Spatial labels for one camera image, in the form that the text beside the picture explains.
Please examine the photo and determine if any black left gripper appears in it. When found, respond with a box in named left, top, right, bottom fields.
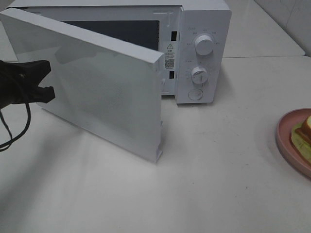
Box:
left=0, top=60, right=55, bottom=109

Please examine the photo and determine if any white microwave door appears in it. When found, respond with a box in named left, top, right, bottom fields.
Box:
left=0, top=8, right=162, bottom=162

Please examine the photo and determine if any round door release button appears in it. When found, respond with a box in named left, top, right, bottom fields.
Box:
left=188, top=89, right=203, bottom=100

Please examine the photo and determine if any white timer knob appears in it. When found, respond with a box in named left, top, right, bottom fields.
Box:
left=191, top=66, right=208, bottom=84

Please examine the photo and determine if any pink round plate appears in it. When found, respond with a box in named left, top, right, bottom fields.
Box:
left=276, top=108, right=311, bottom=180

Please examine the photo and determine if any toy sandwich with lettuce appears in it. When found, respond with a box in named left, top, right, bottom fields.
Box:
left=291, top=116, right=311, bottom=164

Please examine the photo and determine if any white warning label sticker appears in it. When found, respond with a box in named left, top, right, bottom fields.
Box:
left=163, top=41, right=177, bottom=70

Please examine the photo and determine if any white microwave oven body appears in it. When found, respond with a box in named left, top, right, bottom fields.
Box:
left=0, top=0, right=231, bottom=104

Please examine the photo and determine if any upper white power knob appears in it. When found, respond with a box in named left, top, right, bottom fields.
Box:
left=194, top=34, right=214, bottom=56

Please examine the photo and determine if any white adjacent table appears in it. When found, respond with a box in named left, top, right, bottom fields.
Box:
left=223, top=0, right=305, bottom=58

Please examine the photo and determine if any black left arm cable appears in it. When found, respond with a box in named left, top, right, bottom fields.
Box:
left=0, top=72, right=32, bottom=152

